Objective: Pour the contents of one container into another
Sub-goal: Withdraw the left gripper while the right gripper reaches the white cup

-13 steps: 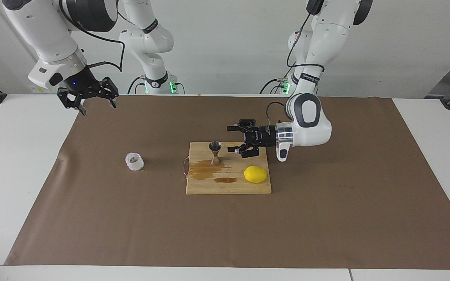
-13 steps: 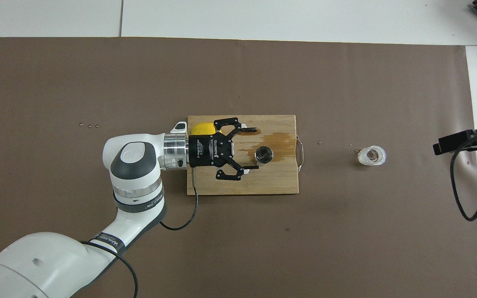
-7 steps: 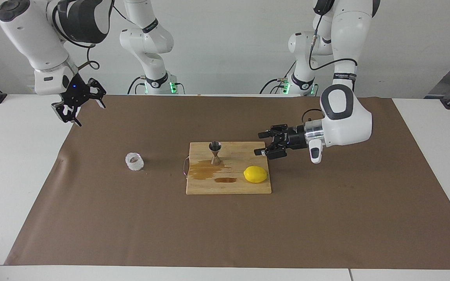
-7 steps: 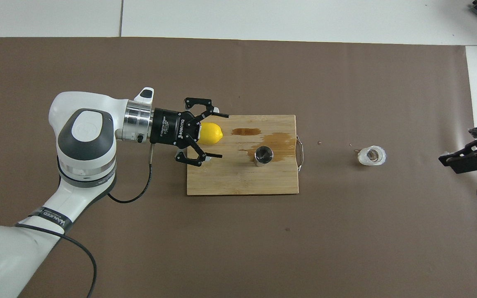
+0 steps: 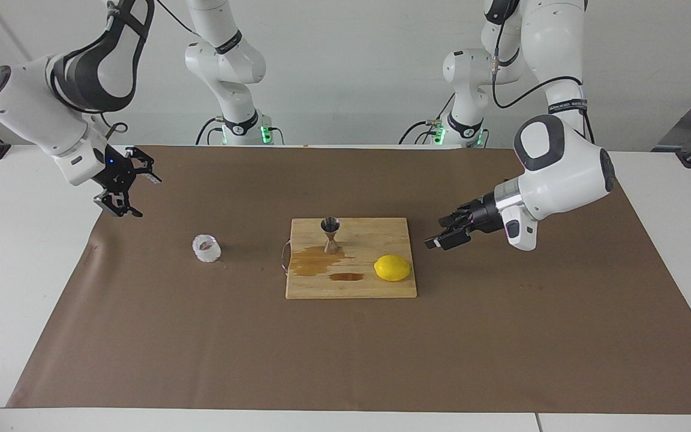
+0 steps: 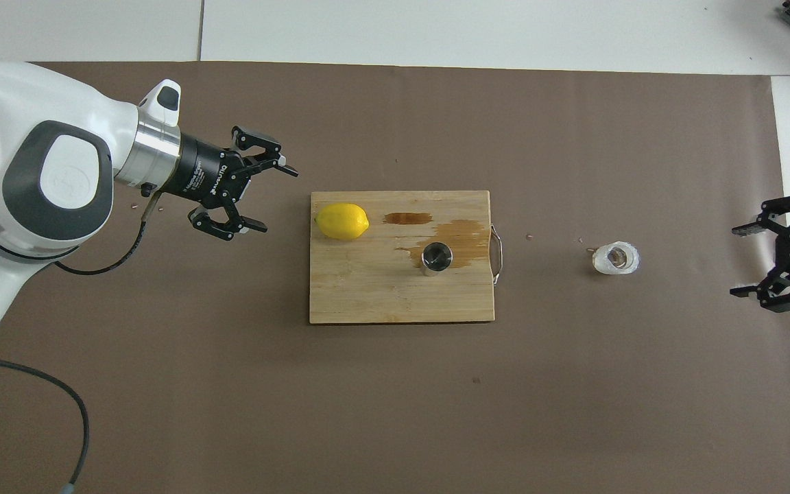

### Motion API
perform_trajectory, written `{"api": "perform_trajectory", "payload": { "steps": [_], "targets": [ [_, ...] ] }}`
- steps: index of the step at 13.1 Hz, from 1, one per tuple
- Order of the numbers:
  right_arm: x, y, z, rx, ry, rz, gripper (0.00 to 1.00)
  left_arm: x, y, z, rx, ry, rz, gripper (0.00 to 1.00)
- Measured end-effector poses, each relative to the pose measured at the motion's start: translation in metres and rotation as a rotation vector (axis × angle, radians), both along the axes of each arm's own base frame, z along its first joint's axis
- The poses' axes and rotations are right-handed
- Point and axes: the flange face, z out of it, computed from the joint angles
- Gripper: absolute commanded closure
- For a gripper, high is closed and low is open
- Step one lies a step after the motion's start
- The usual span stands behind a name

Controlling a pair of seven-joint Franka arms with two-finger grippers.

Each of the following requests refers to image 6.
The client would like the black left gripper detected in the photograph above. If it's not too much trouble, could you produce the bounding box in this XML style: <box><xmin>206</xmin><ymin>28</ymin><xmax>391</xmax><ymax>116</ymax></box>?
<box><xmin>162</xmin><ymin>126</ymin><xmax>300</xmax><ymax>242</ymax></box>

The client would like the wooden cutting board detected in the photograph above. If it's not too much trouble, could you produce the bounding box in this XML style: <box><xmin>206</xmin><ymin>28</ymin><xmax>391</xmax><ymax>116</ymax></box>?
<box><xmin>309</xmin><ymin>190</ymin><xmax>504</xmax><ymax>325</ymax></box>

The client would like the yellow lemon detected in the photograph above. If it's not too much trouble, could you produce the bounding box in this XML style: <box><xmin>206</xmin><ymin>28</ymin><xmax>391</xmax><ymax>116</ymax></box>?
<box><xmin>315</xmin><ymin>203</ymin><xmax>370</xmax><ymax>241</ymax></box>

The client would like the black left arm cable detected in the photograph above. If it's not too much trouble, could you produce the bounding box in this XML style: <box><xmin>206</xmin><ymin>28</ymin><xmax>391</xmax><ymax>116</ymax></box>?
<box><xmin>0</xmin><ymin>194</ymin><xmax>164</xmax><ymax>494</ymax></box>

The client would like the clear textured glass cup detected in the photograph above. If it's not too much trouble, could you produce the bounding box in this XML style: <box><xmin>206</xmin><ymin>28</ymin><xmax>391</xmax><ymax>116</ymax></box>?
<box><xmin>591</xmin><ymin>241</ymin><xmax>641</xmax><ymax>277</ymax></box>

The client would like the brown paper table mat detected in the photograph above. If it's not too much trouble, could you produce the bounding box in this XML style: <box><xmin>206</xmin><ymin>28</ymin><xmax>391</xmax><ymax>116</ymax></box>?
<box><xmin>0</xmin><ymin>60</ymin><xmax>790</xmax><ymax>494</ymax></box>

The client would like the steel cocktail jigger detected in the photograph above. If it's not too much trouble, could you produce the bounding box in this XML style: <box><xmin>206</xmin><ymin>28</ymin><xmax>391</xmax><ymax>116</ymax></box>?
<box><xmin>421</xmin><ymin>242</ymin><xmax>453</xmax><ymax>277</ymax></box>

